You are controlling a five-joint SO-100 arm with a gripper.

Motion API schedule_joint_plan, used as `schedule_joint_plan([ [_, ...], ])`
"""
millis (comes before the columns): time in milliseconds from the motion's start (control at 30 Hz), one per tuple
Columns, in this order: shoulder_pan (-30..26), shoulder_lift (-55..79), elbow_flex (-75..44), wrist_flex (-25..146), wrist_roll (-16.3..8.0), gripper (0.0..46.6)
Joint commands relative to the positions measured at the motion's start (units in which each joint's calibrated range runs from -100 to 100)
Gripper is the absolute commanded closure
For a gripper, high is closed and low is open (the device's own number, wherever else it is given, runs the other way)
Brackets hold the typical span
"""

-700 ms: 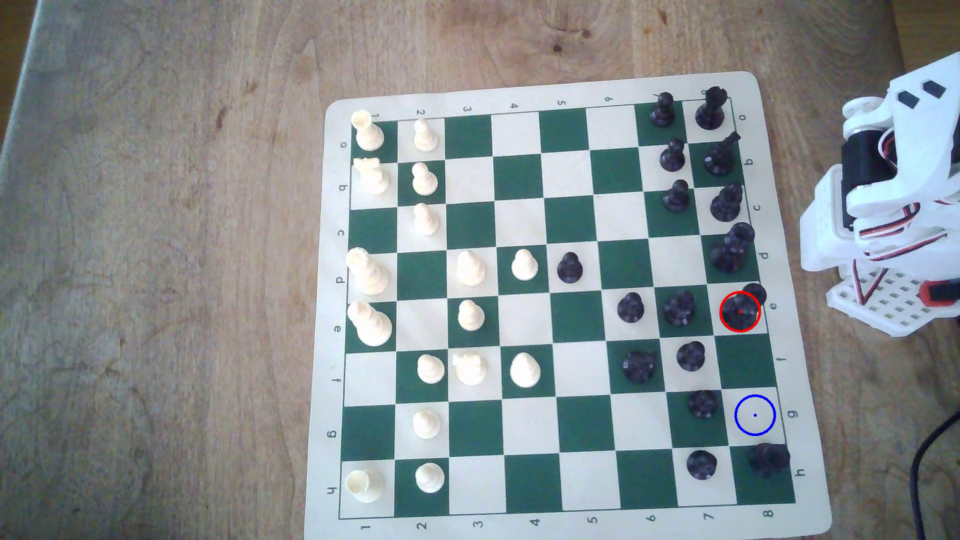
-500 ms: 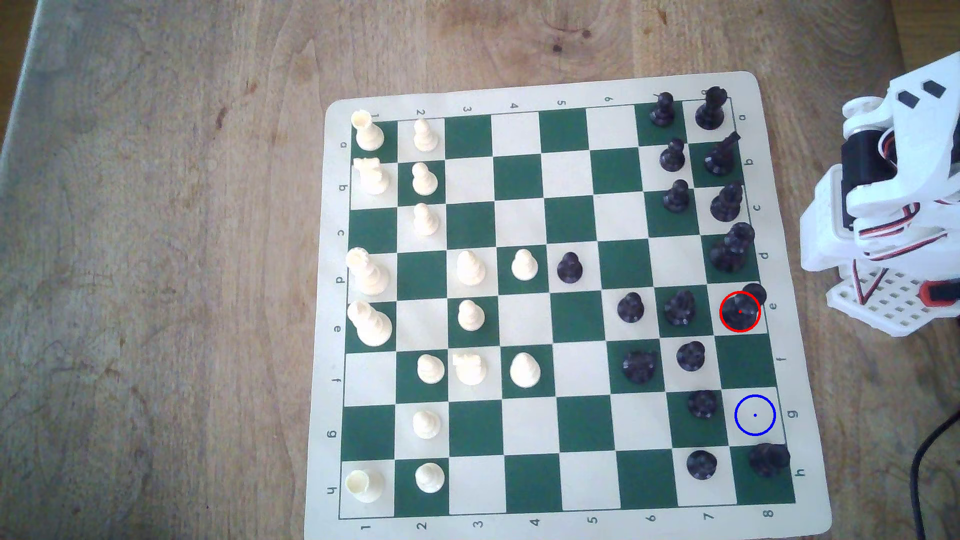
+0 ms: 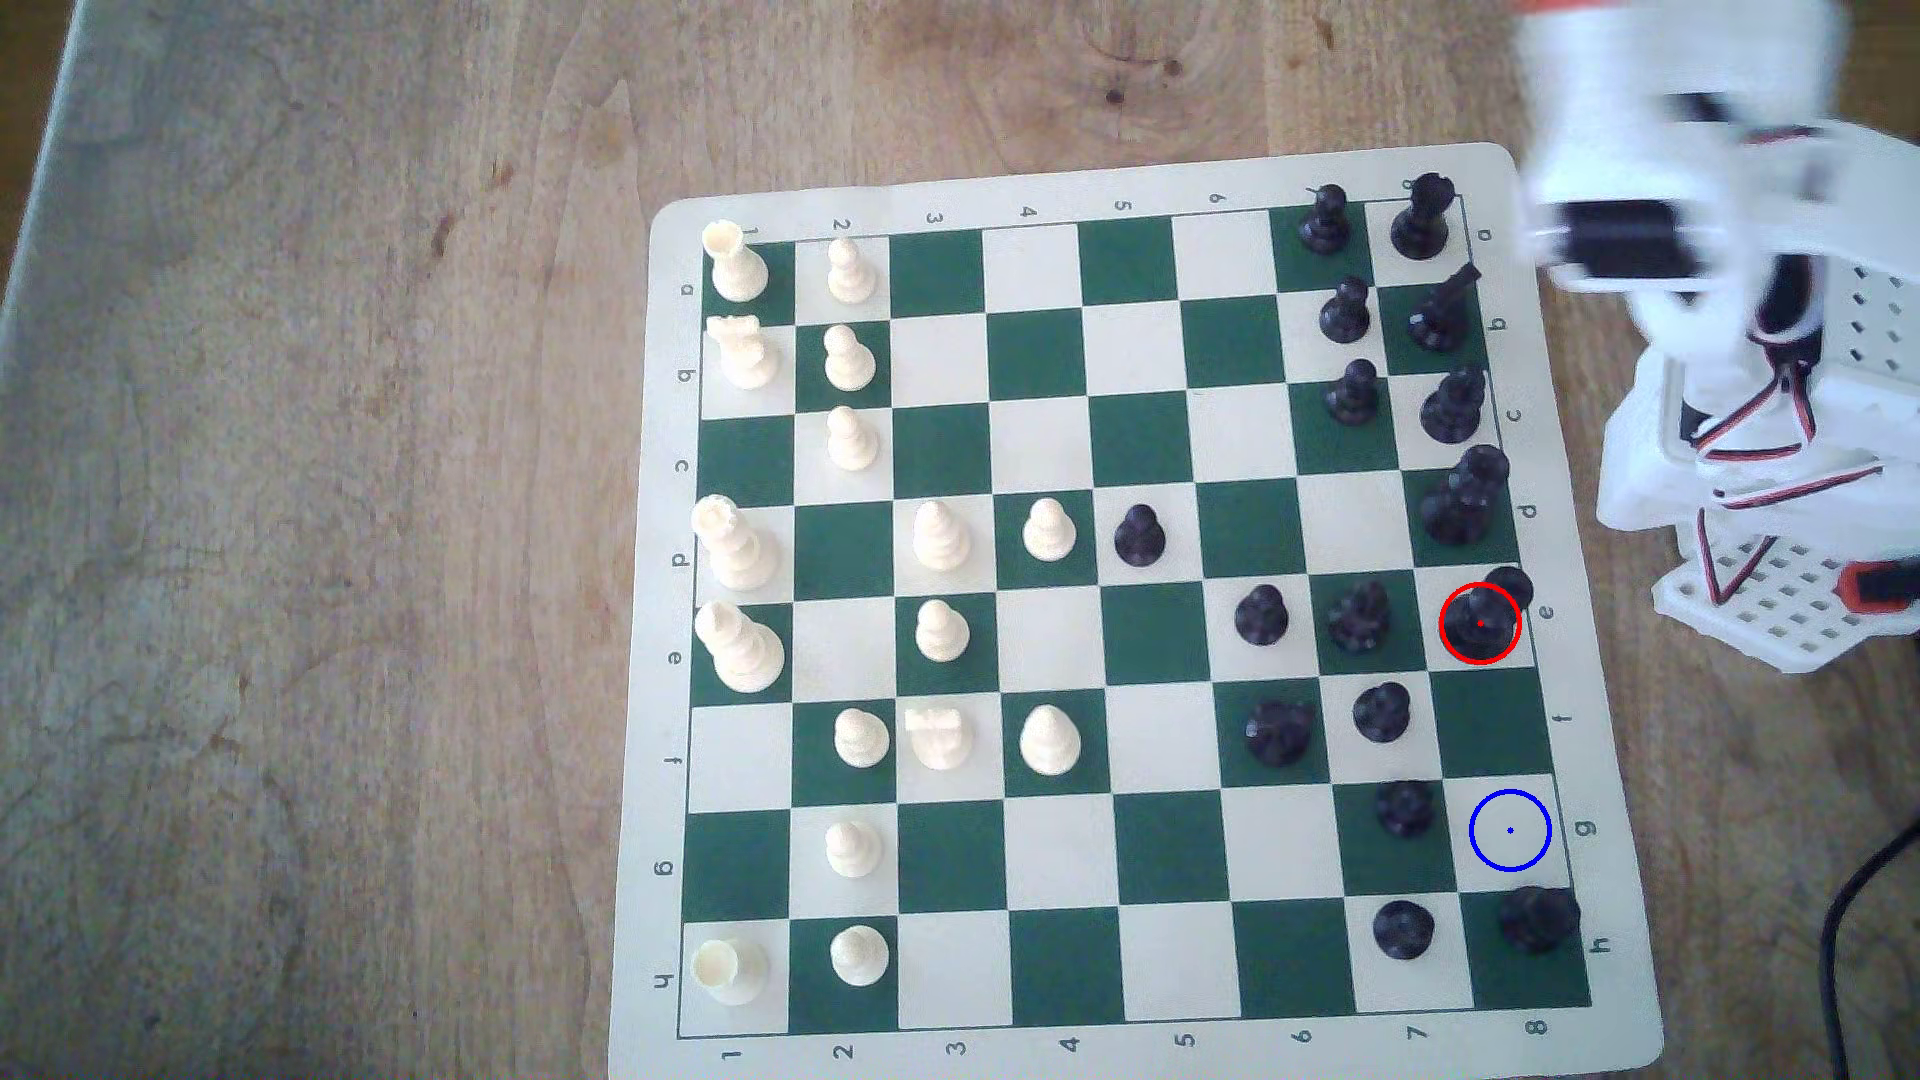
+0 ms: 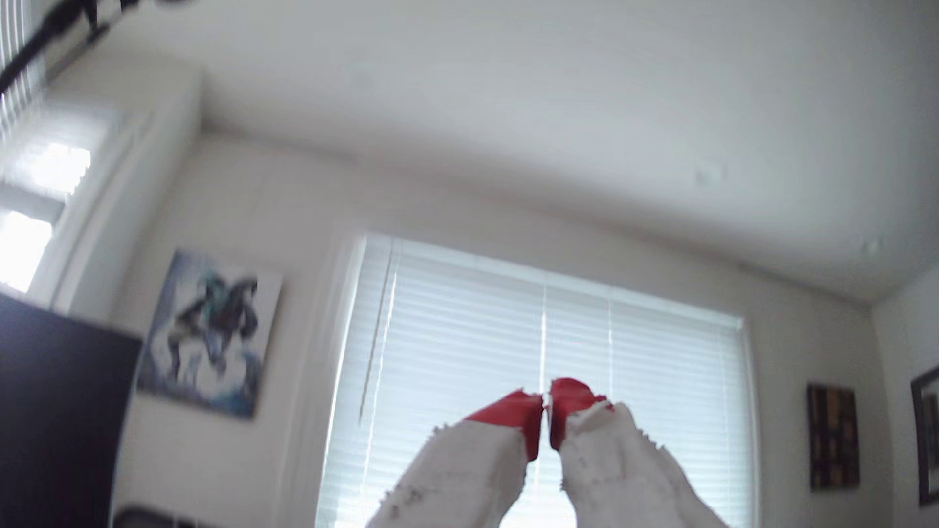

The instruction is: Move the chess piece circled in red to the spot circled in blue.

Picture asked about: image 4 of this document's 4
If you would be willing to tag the blue horse wall painting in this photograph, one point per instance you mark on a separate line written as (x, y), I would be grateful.
(209, 330)

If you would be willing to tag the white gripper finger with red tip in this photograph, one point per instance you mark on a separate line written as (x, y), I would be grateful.
(623, 469)
(469, 469)

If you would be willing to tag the small dark wall picture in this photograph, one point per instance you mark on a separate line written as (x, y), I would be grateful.
(833, 436)

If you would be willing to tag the blind tilt wand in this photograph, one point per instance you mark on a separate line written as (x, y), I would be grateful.
(375, 345)

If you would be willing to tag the black overhead camera boom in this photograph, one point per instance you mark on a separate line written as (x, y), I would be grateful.
(55, 26)

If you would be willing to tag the dark monitor screen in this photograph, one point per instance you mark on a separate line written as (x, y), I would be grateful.
(59, 418)

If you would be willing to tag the black framed wall picture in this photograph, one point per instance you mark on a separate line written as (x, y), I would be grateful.
(928, 440)

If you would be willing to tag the large white window blind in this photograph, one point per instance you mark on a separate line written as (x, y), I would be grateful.
(455, 330)

